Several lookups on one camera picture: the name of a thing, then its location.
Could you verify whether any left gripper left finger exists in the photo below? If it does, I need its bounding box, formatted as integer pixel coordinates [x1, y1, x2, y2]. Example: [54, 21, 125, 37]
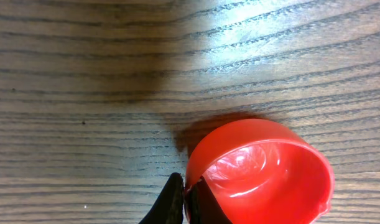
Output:
[139, 172, 184, 224]

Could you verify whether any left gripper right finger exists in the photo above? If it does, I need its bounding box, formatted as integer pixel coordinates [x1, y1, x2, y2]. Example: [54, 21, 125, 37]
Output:
[185, 177, 232, 224]

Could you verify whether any red measuring scoop blue handle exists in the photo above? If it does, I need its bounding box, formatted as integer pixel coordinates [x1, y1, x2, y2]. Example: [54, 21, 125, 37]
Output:
[185, 119, 335, 223]

